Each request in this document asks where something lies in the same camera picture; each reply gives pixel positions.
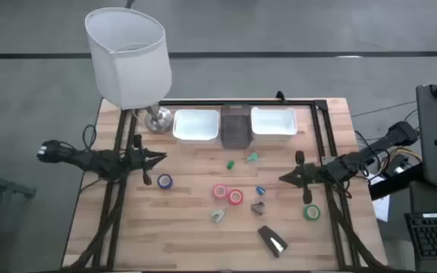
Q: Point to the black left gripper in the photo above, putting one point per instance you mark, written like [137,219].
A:
[137,161]

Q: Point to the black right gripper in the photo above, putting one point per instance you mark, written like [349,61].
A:
[309,175]

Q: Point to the blue tape roll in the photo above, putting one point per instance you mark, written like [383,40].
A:
[159,181]

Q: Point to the blue mini stapler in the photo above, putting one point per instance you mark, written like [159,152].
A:
[260,190]

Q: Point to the green tape roll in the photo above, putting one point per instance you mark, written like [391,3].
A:
[306,213]

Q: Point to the teal staple remover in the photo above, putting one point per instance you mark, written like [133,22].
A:
[253,157]
[217,216]

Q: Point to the black staple remover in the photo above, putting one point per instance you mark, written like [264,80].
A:
[257,208]

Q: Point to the green mini stapler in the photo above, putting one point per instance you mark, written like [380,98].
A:
[230,165]

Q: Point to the black stapler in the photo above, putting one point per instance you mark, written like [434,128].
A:
[271,239]

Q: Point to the red tape roll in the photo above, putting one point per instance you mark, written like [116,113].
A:
[230,197]

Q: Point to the pink tape roll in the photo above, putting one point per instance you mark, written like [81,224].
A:
[215,191]

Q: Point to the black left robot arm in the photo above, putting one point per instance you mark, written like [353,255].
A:
[89,159]

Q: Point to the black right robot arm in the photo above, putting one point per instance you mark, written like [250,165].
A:
[374,146]

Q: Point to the white plastic bin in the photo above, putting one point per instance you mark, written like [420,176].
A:
[195,125]
[274,122]

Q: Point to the dark grey plastic bin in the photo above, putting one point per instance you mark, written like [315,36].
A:
[236,127]

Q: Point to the white paper sheet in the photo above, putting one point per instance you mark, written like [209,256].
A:
[381,206]

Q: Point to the black desk edge bar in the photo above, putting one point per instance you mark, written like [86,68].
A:
[393,184]

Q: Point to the black power box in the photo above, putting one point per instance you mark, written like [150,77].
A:
[397,164]

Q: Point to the black keyboard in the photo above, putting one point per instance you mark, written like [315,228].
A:
[434,237]

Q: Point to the black clip on frame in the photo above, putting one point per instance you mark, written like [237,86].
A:
[280,96]

